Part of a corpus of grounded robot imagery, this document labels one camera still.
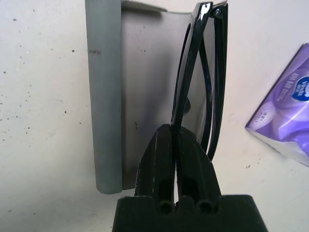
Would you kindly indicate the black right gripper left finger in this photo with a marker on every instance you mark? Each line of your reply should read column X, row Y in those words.
column 157, row 164

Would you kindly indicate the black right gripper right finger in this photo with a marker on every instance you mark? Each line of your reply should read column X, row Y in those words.
column 195, row 169

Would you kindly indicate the grey glasses case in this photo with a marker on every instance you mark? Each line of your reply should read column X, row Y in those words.
column 103, row 96

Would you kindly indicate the black sunglasses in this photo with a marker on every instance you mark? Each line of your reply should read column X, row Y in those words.
column 219, row 72

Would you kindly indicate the purple tissue pack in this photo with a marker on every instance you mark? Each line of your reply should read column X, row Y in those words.
column 287, row 108

